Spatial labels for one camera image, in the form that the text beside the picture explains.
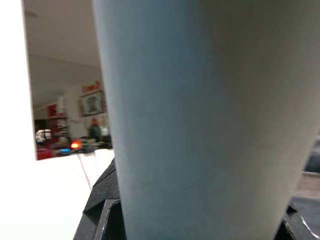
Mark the white plastic table leg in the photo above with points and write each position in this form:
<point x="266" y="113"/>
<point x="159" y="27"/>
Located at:
<point x="200" y="125"/>

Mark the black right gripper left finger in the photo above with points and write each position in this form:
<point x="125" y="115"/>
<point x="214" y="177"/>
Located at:
<point x="102" y="197"/>

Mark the red wall sign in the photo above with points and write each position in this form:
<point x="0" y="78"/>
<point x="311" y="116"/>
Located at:
<point x="91" y="87"/>

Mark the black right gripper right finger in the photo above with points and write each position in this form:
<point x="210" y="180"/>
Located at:
<point x="290" y="230"/>

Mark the framed wall picture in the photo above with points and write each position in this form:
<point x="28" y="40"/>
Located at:
<point x="92" y="103"/>

